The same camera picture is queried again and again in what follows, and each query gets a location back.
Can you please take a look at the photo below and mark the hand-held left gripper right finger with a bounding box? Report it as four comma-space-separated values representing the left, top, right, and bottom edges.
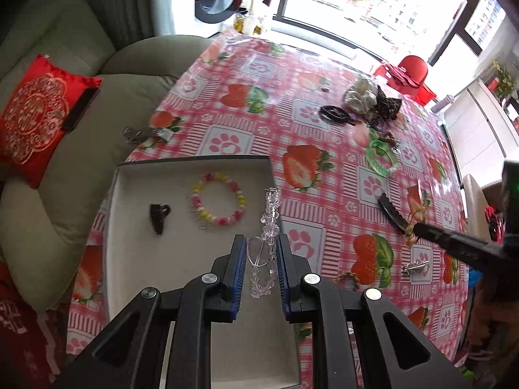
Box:
278, 233, 475, 389

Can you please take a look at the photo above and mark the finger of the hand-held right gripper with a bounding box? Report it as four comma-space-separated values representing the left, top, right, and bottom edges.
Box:
413, 221, 504, 270

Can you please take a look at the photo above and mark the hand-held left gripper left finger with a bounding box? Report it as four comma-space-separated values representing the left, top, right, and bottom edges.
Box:
53, 234, 248, 389

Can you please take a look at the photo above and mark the yellow hair tie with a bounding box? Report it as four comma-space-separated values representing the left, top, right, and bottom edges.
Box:
405, 186, 432, 248

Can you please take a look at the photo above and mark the silver metal hair clip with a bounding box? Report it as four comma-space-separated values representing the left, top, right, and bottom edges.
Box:
402, 261, 430, 276

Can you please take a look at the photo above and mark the tan braided bracelet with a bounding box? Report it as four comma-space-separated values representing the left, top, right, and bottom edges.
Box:
333, 271, 361, 292

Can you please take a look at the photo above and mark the black wavy hair clip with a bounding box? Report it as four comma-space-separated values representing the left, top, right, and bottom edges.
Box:
377, 192, 414, 233

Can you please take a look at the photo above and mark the clear crystal bead bracelet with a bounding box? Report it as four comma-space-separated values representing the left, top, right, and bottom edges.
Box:
245, 186, 284, 298

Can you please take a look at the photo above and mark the green translucent bangle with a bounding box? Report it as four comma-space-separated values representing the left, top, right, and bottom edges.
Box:
366, 140, 400, 177

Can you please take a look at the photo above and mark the white shallow tray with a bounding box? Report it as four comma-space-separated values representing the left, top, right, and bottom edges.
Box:
103, 155, 303, 387

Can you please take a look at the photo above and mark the person's right forearm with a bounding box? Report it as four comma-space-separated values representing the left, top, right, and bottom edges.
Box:
466, 269, 519, 373

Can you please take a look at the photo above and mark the strawberry printed tablecloth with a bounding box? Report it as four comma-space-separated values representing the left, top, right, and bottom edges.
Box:
67, 28, 471, 365

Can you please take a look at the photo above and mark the white side cabinet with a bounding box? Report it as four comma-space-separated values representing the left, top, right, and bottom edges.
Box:
446, 77, 519, 179

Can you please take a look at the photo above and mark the small black hair claw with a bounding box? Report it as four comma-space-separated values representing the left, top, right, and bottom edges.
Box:
149, 203, 171, 236

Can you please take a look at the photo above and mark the black lace scrunchie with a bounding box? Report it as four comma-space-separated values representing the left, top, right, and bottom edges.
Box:
371, 85, 403, 124

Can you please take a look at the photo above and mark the red plastic chair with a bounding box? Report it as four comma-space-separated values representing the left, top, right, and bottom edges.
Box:
373, 54, 438, 104

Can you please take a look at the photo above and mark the silver clip at table edge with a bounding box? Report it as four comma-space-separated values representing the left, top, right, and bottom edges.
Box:
123, 125, 173, 144

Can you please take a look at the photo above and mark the cream scrunchie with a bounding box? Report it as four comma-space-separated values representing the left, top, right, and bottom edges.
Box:
344, 78, 380, 112

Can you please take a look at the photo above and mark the beige sofa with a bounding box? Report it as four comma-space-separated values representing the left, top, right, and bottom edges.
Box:
0, 0, 213, 312

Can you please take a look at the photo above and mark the red patterned blanket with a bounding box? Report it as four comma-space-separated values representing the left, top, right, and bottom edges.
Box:
0, 261, 78, 389

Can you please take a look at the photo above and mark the black phone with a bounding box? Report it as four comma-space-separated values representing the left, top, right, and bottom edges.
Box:
62, 87, 101, 132

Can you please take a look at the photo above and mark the large glass window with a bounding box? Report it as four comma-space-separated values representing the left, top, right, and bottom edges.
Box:
280, 0, 507, 74

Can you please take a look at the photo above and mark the red embroidered cushion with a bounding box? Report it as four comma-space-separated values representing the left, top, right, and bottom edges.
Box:
0, 54, 104, 189

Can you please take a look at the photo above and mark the pink yellow bead bracelet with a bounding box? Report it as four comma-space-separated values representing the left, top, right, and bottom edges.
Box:
190, 171, 247, 228

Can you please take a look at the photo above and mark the brown bead bracelet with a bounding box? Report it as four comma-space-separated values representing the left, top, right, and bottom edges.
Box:
375, 130, 400, 148

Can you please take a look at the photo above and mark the black beaded hair tie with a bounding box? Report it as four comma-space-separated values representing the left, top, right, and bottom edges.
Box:
320, 104, 355, 126

